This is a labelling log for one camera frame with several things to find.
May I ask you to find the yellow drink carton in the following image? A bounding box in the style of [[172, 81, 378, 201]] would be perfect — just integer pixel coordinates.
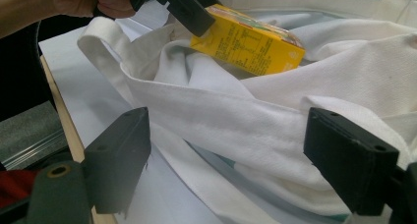
[[190, 3, 307, 78]]

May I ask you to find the white patterned tote bag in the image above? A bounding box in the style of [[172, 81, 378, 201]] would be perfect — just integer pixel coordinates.
[[77, 0, 417, 224]]

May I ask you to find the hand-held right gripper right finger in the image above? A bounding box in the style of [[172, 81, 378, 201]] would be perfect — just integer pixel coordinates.
[[303, 106, 401, 217]]

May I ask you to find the metal floor rail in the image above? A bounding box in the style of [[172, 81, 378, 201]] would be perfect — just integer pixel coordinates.
[[0, 128, 69, 171]]

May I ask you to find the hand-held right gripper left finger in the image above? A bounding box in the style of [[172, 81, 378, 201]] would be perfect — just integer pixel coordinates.
[[82, 106, 152, 216]]

